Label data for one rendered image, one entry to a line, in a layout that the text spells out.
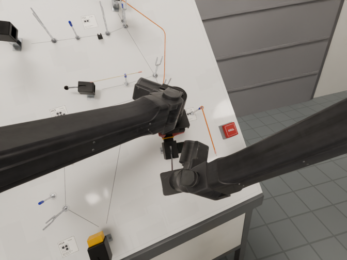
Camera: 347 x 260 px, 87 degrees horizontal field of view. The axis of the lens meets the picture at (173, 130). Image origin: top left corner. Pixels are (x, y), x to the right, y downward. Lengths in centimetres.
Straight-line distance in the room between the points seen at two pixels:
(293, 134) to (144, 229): 56
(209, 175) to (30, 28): 75
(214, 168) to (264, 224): 146
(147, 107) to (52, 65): 51
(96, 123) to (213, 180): 23
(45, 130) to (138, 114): 13
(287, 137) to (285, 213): 161
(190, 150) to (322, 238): 154
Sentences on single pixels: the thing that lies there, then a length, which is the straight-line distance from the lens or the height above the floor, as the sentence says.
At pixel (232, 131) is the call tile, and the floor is 111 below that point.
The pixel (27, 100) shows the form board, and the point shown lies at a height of 134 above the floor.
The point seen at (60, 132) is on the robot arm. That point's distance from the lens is 24.
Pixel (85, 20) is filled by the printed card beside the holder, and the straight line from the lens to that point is 83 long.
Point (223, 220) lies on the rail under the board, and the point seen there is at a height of 83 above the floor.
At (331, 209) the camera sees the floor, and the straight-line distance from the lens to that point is 207.
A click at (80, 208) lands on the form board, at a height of 103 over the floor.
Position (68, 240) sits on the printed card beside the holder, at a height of 97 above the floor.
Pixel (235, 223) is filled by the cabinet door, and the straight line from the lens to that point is 100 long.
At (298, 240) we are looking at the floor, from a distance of 181.
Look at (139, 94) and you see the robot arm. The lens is 45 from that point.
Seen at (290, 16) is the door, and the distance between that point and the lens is 287.
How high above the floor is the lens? 153
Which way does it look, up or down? 34 degrees down
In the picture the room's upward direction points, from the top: 9 degrees counter-clockwise
